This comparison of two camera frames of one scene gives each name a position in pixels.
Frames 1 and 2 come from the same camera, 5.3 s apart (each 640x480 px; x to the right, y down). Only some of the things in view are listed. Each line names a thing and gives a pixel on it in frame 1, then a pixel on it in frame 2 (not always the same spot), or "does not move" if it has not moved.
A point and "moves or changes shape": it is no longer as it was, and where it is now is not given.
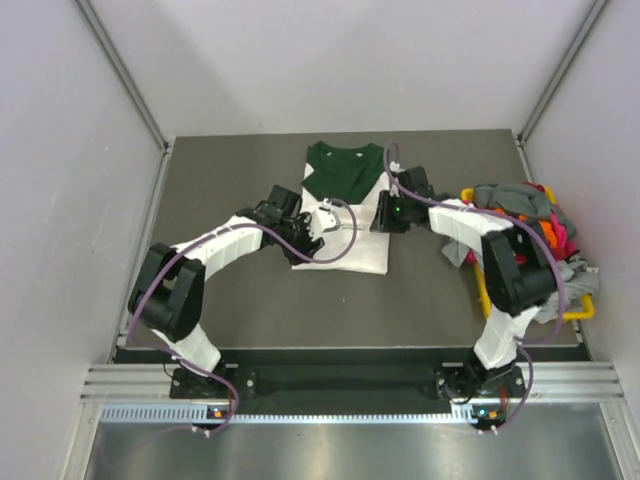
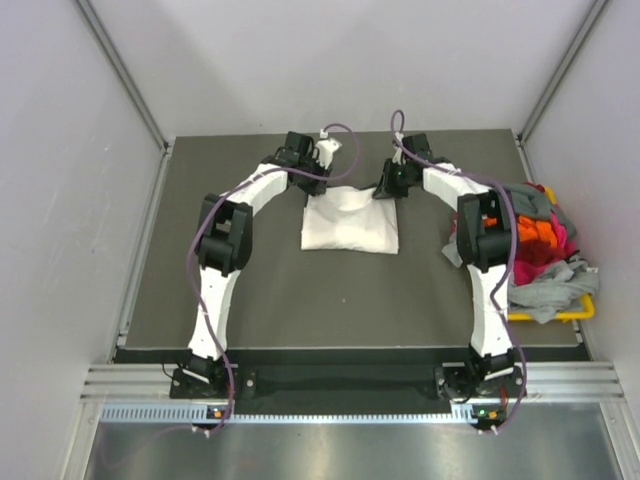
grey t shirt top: (518, 199) does not move
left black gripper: (308, 245) to (315, 188)
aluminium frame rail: (550, 382) does not move
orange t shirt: (549, 230) does not move
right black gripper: (383, 222) to (386, 190)
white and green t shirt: (352, 179) moves or changes shape
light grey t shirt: (578, 280) does not move
